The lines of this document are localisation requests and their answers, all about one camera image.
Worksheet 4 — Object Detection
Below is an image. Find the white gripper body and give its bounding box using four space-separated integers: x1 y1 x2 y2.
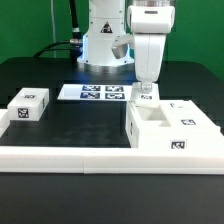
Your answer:
127 5 175 84

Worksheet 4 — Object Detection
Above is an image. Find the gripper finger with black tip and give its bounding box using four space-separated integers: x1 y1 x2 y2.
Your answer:
140 82 152 93

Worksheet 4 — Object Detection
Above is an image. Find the white cabinet door panel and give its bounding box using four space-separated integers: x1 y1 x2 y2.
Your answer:
130 82 160 105
161 100 214 128

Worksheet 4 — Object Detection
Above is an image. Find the white cabinet body box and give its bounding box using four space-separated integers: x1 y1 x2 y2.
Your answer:
125 100 224 150

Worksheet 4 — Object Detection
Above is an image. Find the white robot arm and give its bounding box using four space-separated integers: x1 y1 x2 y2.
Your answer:
78 0 175 92

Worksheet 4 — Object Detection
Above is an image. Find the white cabinet top block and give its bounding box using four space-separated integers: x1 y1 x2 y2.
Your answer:
7 88 49 121

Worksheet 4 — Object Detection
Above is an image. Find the white marker sheet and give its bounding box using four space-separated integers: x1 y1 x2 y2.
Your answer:
58 84 131 101

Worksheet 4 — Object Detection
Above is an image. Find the black cable bundle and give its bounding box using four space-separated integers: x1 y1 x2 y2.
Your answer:
32 0 84 61

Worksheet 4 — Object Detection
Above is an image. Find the white thin cable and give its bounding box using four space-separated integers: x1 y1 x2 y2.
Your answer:
49 0 58 59

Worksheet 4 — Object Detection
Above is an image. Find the white L-shaped obstacle frame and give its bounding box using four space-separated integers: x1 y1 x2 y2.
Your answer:
0 108 224 175

